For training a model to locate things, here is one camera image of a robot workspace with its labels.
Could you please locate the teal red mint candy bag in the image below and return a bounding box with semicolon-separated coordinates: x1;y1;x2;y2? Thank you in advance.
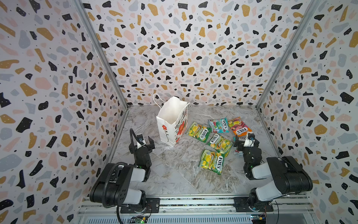
233;136;242;155

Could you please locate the orange fruit candy bag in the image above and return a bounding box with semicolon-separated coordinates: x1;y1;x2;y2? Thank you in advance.
228;117;252;137

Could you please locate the green mango tea candy bag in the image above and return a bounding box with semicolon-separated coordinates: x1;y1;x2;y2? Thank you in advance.
208;133;234;157

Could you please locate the teal berry mint candy bag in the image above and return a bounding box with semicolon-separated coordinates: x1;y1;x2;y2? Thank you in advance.
208;118;229;133

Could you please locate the white floral paper bag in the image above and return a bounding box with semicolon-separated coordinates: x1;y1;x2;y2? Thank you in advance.
156;97;190;147

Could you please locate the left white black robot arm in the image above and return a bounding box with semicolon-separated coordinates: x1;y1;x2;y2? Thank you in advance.
89;138;155;212

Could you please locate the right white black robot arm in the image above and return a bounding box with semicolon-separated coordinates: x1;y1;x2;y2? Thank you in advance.
234;133;313;212

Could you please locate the left green circuit board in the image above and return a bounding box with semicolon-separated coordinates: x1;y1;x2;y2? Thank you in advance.
129;216;148;224

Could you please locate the green circuit board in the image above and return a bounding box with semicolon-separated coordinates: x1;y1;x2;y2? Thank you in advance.
129;216;148;224
250;215;266;224

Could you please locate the right green circuit board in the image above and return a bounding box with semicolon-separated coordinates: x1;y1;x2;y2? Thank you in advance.
250;215;266;224

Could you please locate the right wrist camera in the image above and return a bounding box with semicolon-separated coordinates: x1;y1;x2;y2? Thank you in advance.
243;132;255;147

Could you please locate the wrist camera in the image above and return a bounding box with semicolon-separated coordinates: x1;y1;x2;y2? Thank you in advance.
136;134;145;149
243;132;255;147

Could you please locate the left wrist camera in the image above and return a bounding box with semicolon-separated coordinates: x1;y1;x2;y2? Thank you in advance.
136;134;145;149

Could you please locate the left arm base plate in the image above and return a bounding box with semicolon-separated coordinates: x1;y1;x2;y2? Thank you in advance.
120;197;160;215

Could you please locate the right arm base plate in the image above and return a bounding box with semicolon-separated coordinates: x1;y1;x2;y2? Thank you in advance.
234;197;274;212

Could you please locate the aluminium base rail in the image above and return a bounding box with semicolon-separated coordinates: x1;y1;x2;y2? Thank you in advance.
72;194;319;224

